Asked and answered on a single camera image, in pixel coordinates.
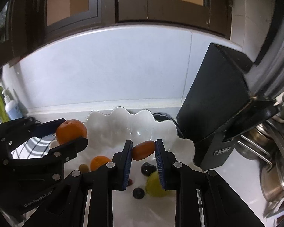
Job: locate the large green citrus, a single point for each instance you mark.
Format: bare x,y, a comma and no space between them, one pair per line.
153,185

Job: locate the dark blueberry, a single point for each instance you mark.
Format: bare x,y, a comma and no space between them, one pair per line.
138,193

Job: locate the white scalloped bowl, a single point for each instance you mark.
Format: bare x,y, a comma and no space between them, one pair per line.
137,127

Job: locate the wide steel pot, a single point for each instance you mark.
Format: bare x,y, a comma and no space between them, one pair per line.
253,141

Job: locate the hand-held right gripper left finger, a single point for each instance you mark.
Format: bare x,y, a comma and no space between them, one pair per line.
127,167

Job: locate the dark wooden cabinet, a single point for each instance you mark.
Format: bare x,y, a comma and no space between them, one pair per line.
130,9

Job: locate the red cherry tomato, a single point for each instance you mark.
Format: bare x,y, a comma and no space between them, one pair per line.
130,182

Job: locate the small oval kumquat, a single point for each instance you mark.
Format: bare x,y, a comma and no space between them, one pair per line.
143,150

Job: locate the small yellow-green olive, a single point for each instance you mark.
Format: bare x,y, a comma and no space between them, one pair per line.
84,167

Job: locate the orange mandarin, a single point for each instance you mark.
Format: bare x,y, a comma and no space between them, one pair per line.
99,162
69,131

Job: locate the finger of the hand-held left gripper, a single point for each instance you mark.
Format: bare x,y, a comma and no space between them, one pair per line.
71,149
46,128

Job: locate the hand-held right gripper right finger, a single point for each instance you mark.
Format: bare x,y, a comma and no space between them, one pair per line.
160,170

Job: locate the blue pump soap bottle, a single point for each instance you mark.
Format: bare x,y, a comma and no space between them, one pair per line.
13,110

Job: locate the small steel pot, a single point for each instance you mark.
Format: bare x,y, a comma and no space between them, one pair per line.
277,184

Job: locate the dark purple grape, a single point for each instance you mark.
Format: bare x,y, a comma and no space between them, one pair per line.
148,169

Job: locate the plaid checked cloth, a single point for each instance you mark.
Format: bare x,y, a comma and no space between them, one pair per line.
35,146

